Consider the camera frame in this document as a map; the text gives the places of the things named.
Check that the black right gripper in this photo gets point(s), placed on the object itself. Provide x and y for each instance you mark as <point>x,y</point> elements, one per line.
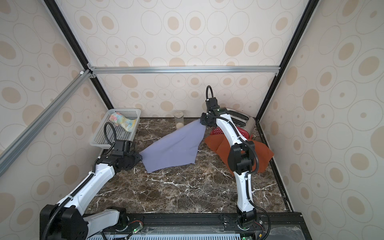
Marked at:
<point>204,119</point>

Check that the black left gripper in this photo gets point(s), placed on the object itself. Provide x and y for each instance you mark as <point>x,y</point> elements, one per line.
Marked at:
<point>139,157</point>

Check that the rust orange skirt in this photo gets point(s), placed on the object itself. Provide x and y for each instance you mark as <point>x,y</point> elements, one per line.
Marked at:
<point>220,145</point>

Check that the floral pastel skirt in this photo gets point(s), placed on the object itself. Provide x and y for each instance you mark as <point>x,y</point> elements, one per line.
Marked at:
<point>127,124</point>

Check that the lavender purple skirt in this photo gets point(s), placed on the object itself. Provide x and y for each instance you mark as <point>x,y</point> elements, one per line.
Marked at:
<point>176,149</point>

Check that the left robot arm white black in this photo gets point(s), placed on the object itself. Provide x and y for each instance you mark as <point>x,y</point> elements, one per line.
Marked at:
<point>81,195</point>

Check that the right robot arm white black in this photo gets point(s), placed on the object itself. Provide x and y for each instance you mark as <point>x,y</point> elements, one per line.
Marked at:
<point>242,157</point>

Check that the red polka dot toaster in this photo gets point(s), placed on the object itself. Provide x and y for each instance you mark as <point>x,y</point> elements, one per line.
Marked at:
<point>244,123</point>

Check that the white plastic perforated basket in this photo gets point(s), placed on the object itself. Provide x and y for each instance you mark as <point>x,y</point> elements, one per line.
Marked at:
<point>99,140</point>

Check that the glass jar with white powder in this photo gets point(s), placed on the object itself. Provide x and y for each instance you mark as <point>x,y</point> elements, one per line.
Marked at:
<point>179,119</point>

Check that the horizontal aluminium frame bar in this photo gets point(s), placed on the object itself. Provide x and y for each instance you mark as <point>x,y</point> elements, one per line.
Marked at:
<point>186,70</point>

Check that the diagonal aluminium frame bar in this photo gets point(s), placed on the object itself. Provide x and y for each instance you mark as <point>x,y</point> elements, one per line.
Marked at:
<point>15,149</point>

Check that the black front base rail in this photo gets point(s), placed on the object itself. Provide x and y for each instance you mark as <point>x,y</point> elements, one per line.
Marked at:
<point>275,226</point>

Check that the black left corner post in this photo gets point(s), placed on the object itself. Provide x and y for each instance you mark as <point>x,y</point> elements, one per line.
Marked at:
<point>67,32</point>

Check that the black corner post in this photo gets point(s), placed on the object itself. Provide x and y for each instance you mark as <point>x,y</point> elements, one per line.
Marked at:
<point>299,31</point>
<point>67,32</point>

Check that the black right corner post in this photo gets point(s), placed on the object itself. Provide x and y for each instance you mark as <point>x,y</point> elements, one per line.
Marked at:
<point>299,31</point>

